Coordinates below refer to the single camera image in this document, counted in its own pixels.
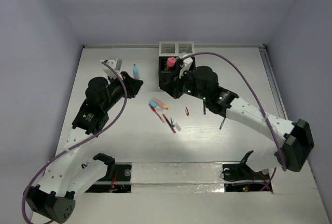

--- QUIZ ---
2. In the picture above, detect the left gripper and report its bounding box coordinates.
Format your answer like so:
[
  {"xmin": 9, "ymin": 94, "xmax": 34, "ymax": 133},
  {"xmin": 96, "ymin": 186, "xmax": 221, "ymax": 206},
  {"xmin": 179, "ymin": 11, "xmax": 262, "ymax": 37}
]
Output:
[{"xmin": 102, "ymin": 71, "xmax": 143, "ymax": 111}]

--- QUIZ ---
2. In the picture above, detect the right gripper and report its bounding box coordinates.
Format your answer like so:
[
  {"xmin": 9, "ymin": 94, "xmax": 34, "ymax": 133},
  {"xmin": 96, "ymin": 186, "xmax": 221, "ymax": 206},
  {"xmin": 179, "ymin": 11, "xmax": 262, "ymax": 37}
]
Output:
[{"xmin": 160, "ymin": 68, "xmax": 209, "ymax": 101}]

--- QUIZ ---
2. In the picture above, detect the blue highlighter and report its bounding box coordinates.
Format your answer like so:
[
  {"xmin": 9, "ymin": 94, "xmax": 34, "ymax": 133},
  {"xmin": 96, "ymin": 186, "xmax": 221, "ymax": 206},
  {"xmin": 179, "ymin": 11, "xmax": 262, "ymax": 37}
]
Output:
[{"xmin": 132, "ymin": 64, "xmax": 140, "ymax": 80}]

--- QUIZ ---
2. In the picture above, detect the purple ink pen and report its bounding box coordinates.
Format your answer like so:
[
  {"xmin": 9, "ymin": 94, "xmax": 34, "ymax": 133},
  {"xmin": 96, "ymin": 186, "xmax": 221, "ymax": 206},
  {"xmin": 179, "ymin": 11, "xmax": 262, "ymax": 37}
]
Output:
[{"xmin": 203, "ymin": 100, "xmax": 206, "ymax": 115}]

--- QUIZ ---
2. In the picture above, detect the blue highlighter cap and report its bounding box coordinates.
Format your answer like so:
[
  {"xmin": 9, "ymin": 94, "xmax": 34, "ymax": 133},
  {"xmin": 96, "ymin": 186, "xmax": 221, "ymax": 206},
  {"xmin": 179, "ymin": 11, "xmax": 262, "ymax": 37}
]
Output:
[{"xmin": 149, "ymin": 100, "xmax": 158, "ymax": 108}]

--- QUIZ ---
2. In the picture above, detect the orange highlighter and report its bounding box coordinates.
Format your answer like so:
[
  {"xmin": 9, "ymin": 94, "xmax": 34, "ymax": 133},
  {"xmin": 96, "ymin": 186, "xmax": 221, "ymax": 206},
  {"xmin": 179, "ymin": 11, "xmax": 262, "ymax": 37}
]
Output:
[{"xmin": 153, "ymin": 97, "xmax": 169, "ymax": 110}]

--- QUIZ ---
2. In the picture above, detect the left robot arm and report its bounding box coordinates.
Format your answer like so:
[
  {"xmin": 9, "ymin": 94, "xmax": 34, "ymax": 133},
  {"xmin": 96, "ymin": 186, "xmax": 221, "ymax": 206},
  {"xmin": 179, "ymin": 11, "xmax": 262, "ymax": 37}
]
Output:
[{"xmin": 21, "ymin": 72, "xmax": 143, "ymax": 223}]

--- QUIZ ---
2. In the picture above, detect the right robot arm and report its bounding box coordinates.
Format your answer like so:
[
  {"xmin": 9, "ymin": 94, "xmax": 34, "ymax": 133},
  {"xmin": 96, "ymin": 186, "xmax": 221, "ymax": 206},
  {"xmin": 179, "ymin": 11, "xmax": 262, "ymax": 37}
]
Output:
[{"xmin": 160, "ymin": 66, "xmax": 314, "ymax": 178}]

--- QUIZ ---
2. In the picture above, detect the black slotted organizer box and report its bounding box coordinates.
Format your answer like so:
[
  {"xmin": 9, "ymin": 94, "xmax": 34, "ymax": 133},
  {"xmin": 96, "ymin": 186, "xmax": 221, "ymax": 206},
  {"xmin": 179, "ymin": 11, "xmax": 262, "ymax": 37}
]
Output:
[{"xmin": 158, "ymin": 54, "xmax": 196, "ymax": 95}]

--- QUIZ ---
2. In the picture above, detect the pink capped marker bundle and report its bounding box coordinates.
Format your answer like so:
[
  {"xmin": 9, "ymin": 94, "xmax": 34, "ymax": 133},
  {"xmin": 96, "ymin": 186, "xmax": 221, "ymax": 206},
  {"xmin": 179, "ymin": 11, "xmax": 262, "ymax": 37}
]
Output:
[{"xmin": 165, "ymin": 57, "xmax": 176, "ymax": 71}]

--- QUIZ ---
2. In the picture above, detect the white slotted organizer box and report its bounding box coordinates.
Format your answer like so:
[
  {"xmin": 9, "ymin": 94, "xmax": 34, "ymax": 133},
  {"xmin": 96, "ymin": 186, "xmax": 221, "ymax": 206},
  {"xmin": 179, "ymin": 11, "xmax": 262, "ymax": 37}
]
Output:
[{"xmin": 159, "ymin": 41, "xmax": 195, "ymax": 57}]

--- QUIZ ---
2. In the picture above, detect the dark red gel pen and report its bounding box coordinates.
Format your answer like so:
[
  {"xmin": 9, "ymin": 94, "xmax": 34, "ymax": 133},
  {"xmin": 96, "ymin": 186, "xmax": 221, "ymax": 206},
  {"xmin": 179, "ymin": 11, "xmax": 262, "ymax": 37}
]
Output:
[{"xmin": 162, "ymin": 114, "xmax": 176, "ymax": 134}]

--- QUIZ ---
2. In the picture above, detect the clear cap near pens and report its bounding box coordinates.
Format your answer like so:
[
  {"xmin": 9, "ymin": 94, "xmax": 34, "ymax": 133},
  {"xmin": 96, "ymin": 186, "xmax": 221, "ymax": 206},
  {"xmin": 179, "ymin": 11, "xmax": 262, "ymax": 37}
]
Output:
[{"xmin": 174, "ymin": 123, "xmax": 182, "ymax": 131}]

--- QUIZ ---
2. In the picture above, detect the blue ballpoint pen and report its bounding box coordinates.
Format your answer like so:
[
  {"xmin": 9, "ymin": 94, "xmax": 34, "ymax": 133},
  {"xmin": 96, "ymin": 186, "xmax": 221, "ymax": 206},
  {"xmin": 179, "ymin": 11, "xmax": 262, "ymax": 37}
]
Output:
[{"xmin": 219, "ymin": 118, "xmax": 226, "ymax": 130}]

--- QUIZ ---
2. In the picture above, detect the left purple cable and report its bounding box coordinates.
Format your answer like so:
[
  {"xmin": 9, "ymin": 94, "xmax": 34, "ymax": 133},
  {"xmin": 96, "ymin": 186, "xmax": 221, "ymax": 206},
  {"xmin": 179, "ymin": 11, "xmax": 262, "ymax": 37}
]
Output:
[{"xmin": 22, "ymin": 62, "xmax": 128, "ymax": 223}]

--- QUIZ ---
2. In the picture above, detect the purple cable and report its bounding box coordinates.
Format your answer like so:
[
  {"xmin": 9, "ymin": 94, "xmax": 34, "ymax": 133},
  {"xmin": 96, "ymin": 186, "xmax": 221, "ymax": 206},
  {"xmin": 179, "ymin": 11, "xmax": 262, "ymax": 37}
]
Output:
[
  {"xmin": 181, "ymin": 52, "xmax": 287, "ymax": 191},
  {"xmin": 22, "ymin": 62, "xmax": 128, "ymax": 223}
]

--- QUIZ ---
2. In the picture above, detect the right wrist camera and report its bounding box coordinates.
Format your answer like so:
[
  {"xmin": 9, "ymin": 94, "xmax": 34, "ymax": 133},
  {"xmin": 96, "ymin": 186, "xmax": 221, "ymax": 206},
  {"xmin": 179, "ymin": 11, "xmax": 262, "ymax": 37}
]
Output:
[{"xmin": 176, "ymin": 53, "xmax": 193, "ymax": 78}]

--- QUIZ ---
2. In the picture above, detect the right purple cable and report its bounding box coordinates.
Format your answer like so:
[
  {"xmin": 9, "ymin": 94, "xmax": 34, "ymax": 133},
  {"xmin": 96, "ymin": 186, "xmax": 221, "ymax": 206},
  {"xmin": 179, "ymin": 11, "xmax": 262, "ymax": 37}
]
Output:
[{"xmin": 181, "ymin": 52, "xmax": 287, "ymax": 191}]

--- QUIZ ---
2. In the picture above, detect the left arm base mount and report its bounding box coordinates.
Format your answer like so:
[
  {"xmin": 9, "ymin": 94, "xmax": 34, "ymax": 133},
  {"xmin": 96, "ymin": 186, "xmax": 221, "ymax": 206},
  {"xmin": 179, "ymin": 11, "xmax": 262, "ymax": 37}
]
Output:
[{"xmin": 86, "ymin": 163, "xmax": 132, "ymax": 193}]

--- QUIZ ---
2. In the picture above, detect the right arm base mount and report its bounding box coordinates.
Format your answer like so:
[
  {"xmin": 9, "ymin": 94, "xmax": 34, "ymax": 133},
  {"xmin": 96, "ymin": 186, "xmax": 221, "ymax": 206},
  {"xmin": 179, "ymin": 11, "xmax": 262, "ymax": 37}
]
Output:
[{"xmin": 220, "ymin": 150, "xmax": 273, "ymax": 192}]

